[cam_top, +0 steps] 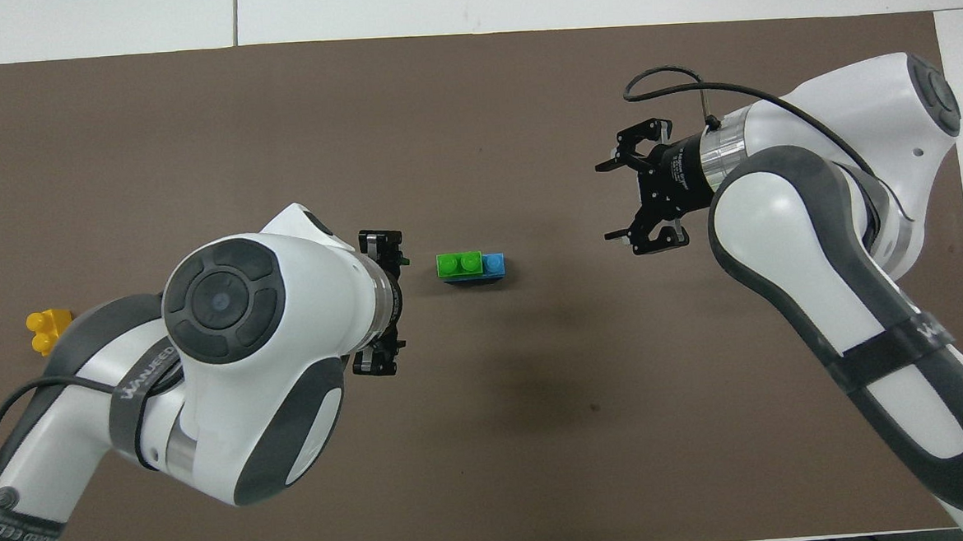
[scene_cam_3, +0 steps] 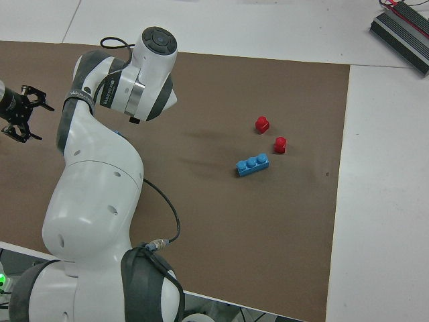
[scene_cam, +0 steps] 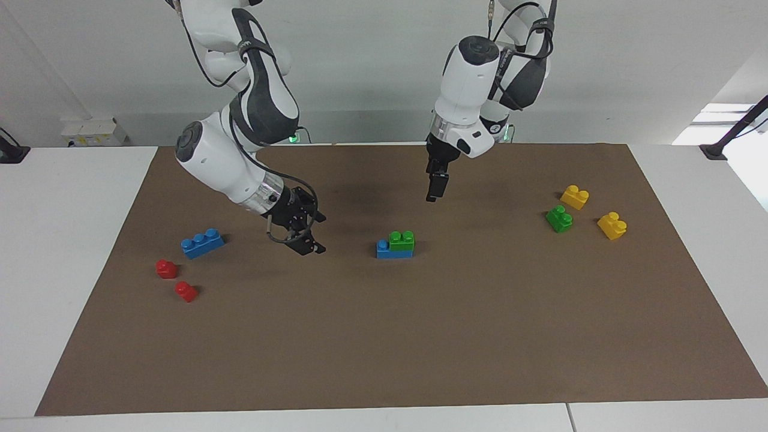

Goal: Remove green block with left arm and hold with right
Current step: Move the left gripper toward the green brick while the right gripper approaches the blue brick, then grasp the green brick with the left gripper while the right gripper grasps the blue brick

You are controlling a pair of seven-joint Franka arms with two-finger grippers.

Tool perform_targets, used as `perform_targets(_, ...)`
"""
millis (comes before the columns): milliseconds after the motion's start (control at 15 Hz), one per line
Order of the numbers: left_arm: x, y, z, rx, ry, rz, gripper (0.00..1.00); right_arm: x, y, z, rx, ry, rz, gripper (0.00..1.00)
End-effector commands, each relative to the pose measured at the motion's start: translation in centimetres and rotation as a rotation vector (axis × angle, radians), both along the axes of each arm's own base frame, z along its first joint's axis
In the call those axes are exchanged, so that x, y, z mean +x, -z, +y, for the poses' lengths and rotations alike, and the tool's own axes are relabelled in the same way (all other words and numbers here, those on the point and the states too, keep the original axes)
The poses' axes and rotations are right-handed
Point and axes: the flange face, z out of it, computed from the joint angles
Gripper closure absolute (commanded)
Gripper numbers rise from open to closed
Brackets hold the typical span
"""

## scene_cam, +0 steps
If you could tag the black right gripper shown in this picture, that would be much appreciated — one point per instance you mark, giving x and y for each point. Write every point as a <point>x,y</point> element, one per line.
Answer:
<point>294,216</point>

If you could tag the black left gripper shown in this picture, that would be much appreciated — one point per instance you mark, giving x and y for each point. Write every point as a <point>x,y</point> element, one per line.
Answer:
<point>441,159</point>

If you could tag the green two-stud block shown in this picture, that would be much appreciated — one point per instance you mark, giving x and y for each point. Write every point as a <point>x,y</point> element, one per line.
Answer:
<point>559,220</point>
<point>402,241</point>

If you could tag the blue three-stud block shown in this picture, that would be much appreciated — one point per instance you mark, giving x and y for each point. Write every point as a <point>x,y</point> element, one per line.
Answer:
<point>393,252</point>
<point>202,243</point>

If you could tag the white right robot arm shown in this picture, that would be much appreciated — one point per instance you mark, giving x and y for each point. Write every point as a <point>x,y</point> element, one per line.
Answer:
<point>264,108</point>

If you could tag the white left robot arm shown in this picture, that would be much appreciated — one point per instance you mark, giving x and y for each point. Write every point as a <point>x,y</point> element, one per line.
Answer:
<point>474,84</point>

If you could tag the yellow two-stud block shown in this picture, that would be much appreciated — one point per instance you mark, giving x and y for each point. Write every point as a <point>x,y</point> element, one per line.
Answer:
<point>612,226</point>
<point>574,197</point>

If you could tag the red one-stud block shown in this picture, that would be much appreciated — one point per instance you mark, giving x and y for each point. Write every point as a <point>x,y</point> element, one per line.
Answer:
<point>166,269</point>
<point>186,292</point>

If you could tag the brown table mat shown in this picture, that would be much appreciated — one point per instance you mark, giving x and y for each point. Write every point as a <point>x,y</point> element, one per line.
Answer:
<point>384,336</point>

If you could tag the white wall socket box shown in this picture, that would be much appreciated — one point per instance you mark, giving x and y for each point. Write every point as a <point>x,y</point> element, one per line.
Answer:
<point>93,131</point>

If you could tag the black table clamp mount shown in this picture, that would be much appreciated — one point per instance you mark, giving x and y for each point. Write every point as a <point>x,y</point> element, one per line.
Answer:
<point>735,129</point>
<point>12,153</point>

